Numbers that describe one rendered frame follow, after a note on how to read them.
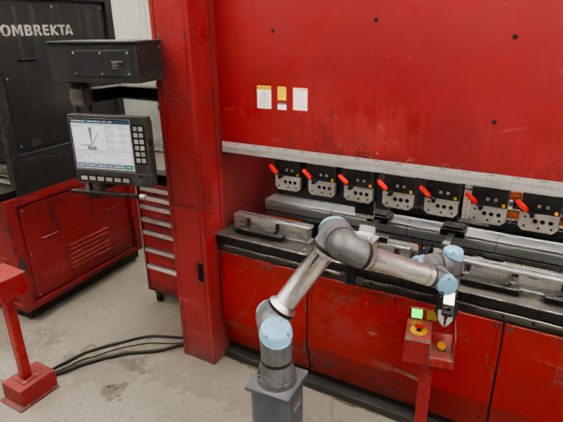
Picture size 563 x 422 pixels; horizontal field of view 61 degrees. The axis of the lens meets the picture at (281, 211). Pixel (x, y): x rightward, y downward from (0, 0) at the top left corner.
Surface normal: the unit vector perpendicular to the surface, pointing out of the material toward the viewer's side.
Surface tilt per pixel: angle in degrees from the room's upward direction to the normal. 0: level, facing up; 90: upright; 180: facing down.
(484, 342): 90
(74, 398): 0
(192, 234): 90
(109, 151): 90
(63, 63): 90
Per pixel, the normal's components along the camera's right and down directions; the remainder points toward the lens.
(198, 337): -0.50, 0.32
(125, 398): -0.01, -0.93
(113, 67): -0.27, 0.35
